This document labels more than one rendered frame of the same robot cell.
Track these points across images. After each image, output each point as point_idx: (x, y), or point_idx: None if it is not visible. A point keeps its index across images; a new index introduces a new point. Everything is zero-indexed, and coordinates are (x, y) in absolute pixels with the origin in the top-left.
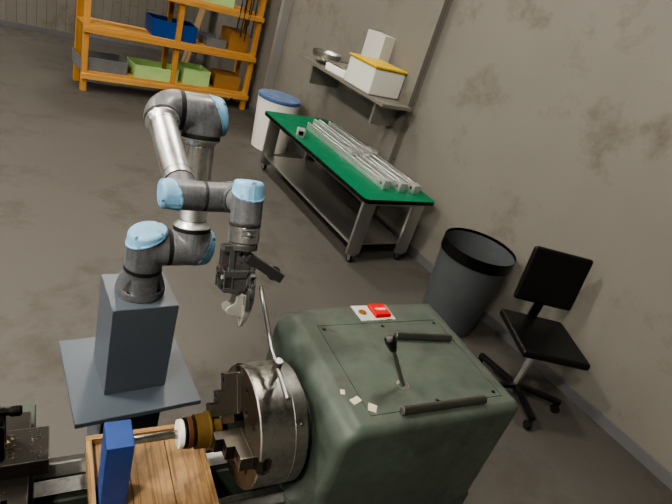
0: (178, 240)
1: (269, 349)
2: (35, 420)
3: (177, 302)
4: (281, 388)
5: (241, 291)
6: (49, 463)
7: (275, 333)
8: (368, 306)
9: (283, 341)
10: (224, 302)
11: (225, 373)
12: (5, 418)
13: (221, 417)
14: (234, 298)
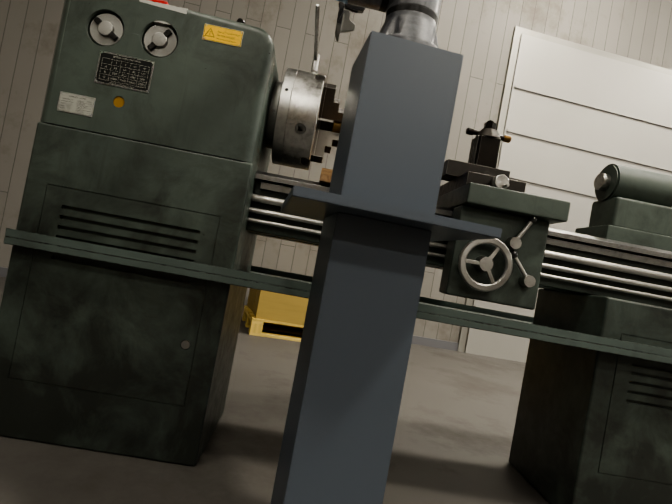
0: None
1: (268, 78)
2: (463, 186)
3: (353, 64)
4: (317, 70)
5: (348, 9)
6: (439, 206)
7: (273, 56)
8: (167, 4)
9: (275, 58)
10: (353, 23)
11: (336, 85)
12: (475, 141)
13: (312, 144)
14: (346, 18)
